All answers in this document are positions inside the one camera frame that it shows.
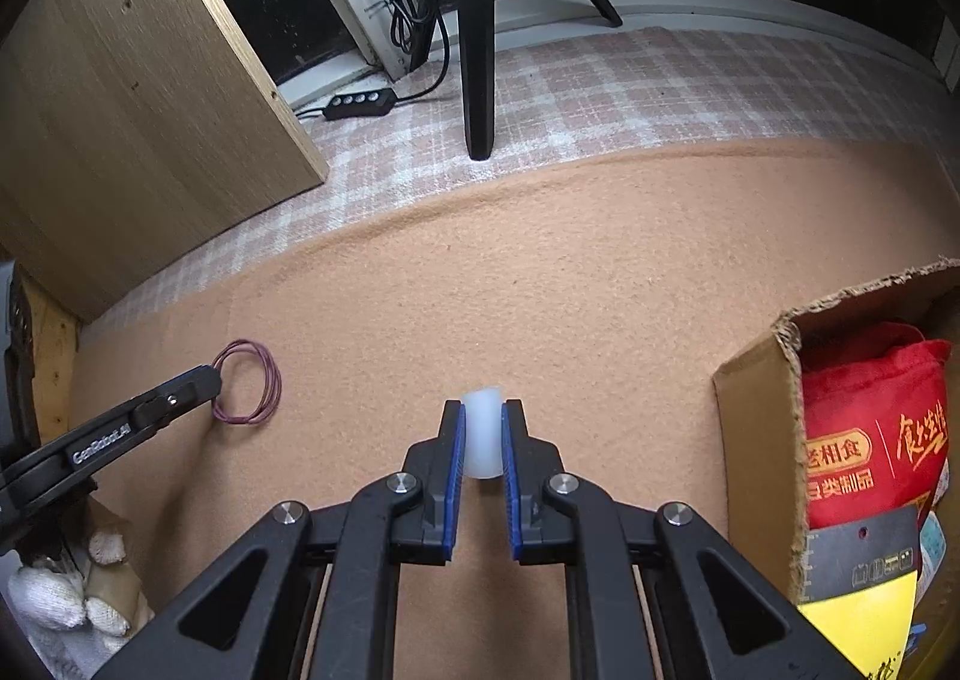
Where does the person's left hand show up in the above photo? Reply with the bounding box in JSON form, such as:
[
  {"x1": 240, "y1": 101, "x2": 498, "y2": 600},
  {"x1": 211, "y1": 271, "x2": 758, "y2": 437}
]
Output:
[{"x1": 6, "y1": 531, "x2": 155, "y2": 673}]

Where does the black inline controller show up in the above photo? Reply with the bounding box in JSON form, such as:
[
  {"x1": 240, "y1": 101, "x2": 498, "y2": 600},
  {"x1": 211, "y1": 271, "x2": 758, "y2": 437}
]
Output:
[{"x1": 323, "y1": 86, "x2": 401, "y2": 123}]

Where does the large light wood board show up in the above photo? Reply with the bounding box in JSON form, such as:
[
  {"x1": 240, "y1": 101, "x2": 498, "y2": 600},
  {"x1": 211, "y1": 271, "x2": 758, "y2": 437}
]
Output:
[{"x1": 0, "y1": 0, "x2": 329, "y2": 325}]

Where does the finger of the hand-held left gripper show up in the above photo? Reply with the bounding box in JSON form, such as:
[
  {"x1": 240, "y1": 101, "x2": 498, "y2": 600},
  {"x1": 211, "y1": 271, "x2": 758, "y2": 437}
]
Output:
[{"x1": 63, "y1": 364, "x2": 224, "y2": 476}]

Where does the black ring light cable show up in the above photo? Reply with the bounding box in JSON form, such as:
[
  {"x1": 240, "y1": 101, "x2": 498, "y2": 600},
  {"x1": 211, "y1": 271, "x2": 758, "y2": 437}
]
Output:
[{"x1": 295, "y1": 0, "x2": 452, "y2": 120}]

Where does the red printed bag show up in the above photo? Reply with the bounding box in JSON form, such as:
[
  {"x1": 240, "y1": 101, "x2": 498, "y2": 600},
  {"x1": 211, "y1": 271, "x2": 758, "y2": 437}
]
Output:
[{"x1": 800, "y1": 320, "x2": 954, "y2": 532}]

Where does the black tripod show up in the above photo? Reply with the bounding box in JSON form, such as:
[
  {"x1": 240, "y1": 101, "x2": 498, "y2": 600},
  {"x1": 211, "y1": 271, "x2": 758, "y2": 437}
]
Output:
[{"x1": 426, "y1": 0, "x2": 624, "y2": 163}]

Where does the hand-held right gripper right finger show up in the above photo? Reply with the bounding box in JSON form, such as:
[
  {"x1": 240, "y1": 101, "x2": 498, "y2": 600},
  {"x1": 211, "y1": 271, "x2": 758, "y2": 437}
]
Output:
[{"x1": 501, "y1": 399, "x2": 863, "y2": 680}]

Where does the pine plank panel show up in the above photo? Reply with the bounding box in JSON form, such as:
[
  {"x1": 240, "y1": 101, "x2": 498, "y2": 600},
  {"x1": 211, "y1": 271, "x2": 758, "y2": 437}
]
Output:
[{"x1": 21, "y1": 273, "x2": 83, "y2": 442}]

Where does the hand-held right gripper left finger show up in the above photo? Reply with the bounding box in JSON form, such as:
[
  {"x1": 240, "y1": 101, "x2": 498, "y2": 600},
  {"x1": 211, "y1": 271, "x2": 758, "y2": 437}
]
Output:
[{"x1": 94, "y1": 399, "x2": 464, "y2": 680}]

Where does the small white tube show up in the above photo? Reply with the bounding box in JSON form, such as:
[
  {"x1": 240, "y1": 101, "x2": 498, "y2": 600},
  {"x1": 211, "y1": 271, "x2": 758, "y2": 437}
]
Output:
[{"x1": 459, "y1": 385, "x2": 504, "y2": 481}]

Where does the yellow and black card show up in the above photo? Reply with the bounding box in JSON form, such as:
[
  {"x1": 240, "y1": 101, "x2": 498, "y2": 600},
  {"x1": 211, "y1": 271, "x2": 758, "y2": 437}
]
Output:
[{"x1": 794, "y1": 505, "x2": 923, "y2": 680}]

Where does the cardboard box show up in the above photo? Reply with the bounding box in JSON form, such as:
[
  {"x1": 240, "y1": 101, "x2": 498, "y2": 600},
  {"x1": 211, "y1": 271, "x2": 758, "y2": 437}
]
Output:
[{"x1": 710, "y1": 257, "x2": 960, "y2": 680}]

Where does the purple cable coil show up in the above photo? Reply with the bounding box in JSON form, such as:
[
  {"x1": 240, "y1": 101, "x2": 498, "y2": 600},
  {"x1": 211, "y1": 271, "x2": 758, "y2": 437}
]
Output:
[{"x1": 211, "y1": 339, "x2": 283, "y2": 424}]

